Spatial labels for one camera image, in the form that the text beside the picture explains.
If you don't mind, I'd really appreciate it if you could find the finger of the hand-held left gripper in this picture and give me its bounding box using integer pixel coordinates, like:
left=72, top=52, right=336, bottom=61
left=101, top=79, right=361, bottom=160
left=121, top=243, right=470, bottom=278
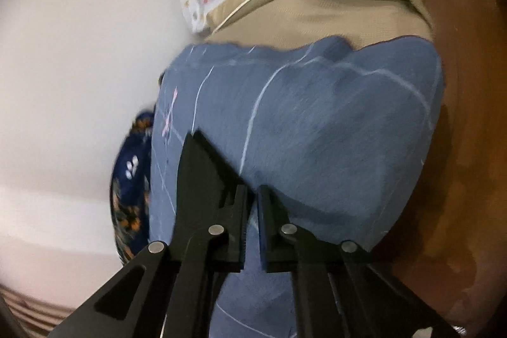
left=174, top=130, right=243, bottom=239

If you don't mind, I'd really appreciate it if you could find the blue blanket with white lines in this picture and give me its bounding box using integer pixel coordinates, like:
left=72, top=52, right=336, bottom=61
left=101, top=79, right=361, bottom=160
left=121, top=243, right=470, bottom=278
left=148, top=35, right=444, bottom=338

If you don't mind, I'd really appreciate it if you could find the navy floral blanket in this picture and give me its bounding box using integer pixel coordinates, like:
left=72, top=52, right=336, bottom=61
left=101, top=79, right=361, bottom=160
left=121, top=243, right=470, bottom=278
left=110, top=110, right=156, bottom=267

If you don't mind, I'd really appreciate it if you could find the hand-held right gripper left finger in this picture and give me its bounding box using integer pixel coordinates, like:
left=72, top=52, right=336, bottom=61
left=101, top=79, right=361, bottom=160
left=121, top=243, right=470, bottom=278
left=49, top=185, right=249, bottom=338

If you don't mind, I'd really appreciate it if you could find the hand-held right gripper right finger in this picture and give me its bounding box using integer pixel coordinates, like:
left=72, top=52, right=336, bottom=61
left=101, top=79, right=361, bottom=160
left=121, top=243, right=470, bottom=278
left=257, top=185, right=462, bottom=338

